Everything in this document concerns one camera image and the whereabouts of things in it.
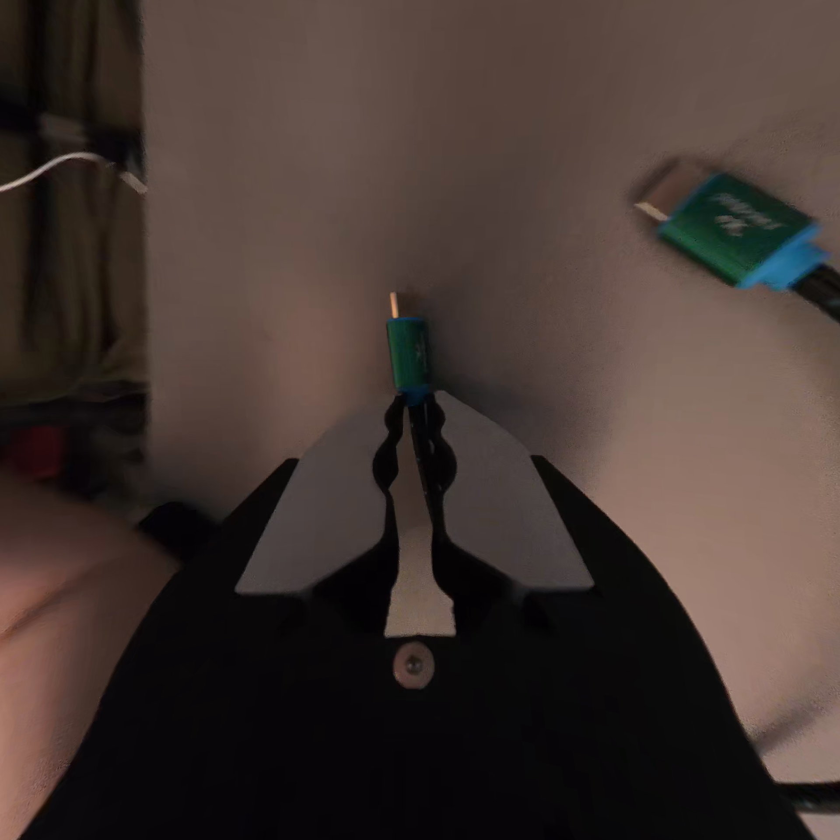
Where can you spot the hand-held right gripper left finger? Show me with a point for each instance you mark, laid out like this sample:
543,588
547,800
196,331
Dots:
321,518

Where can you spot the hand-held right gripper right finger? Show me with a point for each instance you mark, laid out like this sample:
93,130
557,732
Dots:
512,518

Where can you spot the person's left forearm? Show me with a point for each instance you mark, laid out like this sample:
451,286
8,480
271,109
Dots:
52,623

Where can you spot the person's olive trousers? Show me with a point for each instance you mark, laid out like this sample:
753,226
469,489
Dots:
65,229

